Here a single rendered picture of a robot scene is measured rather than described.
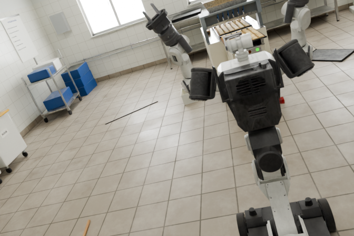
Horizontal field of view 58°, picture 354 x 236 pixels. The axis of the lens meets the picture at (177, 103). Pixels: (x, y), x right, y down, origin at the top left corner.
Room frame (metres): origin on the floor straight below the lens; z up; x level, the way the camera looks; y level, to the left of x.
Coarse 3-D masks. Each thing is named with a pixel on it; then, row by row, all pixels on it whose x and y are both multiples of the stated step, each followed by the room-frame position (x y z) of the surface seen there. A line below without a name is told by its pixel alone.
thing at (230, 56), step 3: (255, 42) 3.19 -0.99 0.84; (258, 42) 3.15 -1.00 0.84; (255, 45) 3.08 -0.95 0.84; (261, 45) 3.05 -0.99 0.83; (264, 45) 3.05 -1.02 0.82; (261, 48) 3.05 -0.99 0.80; (264, 48) 3.05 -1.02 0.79; (228, 51) 3.42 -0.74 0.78; (228, 54) 3.53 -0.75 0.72; (231, 54) 3.17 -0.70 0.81; (234, 54) 3.08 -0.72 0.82; (228, 57) 3.65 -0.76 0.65; (231, 57) 3.25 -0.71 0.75; (234, 57) 3.08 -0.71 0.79
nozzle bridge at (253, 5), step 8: (248, 0) 3.82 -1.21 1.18; (256, 0) 3.71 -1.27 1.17; (224, 8) 3.82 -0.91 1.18; (232, 8) 3.74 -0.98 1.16; (240, 8) 3.82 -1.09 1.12; (248, 8) 3.80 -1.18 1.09; (256, 8) 3.77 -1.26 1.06; (200, 16) 3.88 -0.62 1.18; (208, 16) 3.78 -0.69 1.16; (216, 16) 3.85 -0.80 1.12; (224, 16) 3.84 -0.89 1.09; (240, 16) 3.77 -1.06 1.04; (256, 16) 3.92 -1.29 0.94; (208, 24) 3.87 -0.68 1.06; (216, 24) 3.81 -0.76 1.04; (208, 40) 3.89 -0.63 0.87
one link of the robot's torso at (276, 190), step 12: (252, 168) 1.55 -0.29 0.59; (264, 180) 1.55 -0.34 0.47; (276, 180) 1.50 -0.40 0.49; (288, 180) 1.47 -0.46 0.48; (264, 192) 1.49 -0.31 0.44; (276, 192) 1.45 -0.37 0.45; (288, 192) 1.45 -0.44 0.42; (276, 204) 1.40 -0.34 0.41; (288, 204) 1.38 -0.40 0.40; (276, 216) 1.36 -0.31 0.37; (288, 216) 1.34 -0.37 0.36; (276, 228) 1.31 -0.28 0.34; (288, 228) 1.29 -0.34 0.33; (300, 228) 1.28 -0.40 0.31
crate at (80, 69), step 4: (76, 64) 7.28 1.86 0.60; (80, 64) 7.11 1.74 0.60; (84, 64) 7.12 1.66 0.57; (68, 68) 7.09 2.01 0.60; (72, 68) 6.93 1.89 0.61; (76, 68) 6.75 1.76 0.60; (80, 68) 6.84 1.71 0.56; (84, 68) 7.03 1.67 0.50; (88, 68) 7.24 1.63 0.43; (64, 72) 6.82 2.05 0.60; (72, 72) 6.71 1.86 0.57; (76, 72) 6.70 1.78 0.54; (80, 72) 6.76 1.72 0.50; (84, 72) 6.95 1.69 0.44; (64, 76) 6.75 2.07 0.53; (68, 76) 6.73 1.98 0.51; (72, 76) 6.72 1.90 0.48; (76, 76) 6.70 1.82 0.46; (80, 76) 6.69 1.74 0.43; (64, 80) 6.76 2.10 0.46; (68, 80) 6.74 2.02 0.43
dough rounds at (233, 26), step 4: (236, 20) 4.26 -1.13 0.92; (228, 24) 4.16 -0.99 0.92; (232, 24) 4.06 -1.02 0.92; (236, 24) 4.04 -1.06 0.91; (240, 24) 3.91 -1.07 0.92; (244, 24) 3.82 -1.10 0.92; (248, 24) 3.75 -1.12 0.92; (216, 28) 4.19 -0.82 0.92; (220, 28) 4.07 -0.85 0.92; (224, 28) 3.99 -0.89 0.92; (228, 28) 3.93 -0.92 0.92; (232, 28) 3.82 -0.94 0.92; (236, 28) 3.75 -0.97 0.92; (220, 32) 3.85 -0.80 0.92; (224, 32) 3.84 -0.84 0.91
